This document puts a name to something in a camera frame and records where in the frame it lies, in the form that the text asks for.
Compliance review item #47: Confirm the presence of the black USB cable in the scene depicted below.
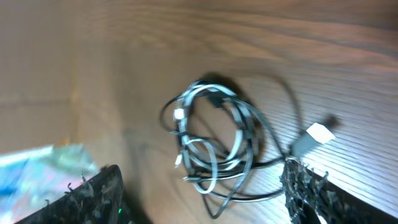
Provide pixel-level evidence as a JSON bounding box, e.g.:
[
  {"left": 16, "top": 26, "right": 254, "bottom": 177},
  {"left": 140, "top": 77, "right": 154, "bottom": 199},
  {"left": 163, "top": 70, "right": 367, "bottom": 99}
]
[{"left": 159, "top": 73, "right": 341, "bottom": 220}]

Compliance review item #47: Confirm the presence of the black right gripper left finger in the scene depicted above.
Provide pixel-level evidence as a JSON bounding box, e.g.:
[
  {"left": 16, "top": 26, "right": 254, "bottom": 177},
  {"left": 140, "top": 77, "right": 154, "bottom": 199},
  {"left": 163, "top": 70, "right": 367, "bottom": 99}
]
[{"left": 19, "top": 165, "right": 124, "bottom": 224}]

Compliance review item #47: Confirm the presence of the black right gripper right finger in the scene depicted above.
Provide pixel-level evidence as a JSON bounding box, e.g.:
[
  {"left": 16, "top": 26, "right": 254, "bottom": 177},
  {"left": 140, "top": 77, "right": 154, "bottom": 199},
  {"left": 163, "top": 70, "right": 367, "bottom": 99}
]
[{"left": 280, "top": 159, "right": 397, "bottom": 224}]

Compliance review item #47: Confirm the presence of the white USB cable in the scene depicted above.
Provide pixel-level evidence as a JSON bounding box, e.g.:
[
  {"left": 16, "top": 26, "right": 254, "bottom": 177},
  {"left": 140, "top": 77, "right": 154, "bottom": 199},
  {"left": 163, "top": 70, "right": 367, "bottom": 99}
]
[{"left": 172, "top": 82, "right": 261, "bottom": 195}]

